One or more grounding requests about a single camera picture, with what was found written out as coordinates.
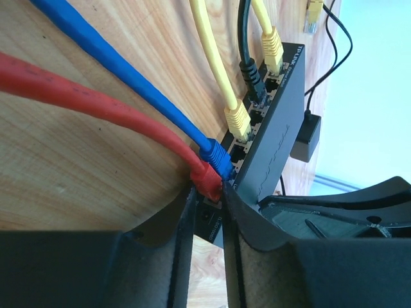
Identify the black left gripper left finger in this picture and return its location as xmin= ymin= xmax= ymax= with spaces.
xmin=1 ymin=186 xmax=197 ymax=307

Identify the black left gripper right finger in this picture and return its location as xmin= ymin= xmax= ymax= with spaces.
xmin=223 ymin=176 xmax=410 ymax=307

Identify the black TP-Link network switch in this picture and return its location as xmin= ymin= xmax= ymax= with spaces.
xmin=192 ymin=41 xmax=306 ymax=250

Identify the blue ethernet cable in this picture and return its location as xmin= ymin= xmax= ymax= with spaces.
xmin=30 ymin=0 xmax=235 ymax=180

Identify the red ethernet cable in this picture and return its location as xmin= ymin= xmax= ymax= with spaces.
xmin=0 ymin=53 xmax=224 ymax=203

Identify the black power adapter block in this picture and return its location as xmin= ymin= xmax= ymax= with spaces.
xmin=290 ymin=110 xmax=322 ymax=163

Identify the thin black power cable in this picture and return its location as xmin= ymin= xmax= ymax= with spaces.
xmin=275 ymin=0 xmax=353 ymax=196

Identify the yellow ethernet cable lower port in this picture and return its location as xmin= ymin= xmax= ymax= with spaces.
xmin=191 ymin=0 xmax=253 ymax=142

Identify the yellow ethernet cable port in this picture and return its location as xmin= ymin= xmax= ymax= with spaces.
xmin=191 ymin=0 xmax=253 ymax=142
xmin=250 ymin=0 xmax=285 ymax=76

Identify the thick black ethernet cable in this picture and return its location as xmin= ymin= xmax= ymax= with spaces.
xmin=236 ymin=0 xmax=268 ymax=107

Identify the yellow ethernet cable upper port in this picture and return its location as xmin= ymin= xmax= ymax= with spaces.
xmin=250 ymin=0 xmax=285 ymax=76

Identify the yellow loose ethernet cable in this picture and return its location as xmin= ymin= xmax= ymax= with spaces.
xmin=303 ymin=0 xmax=324 ymax=35

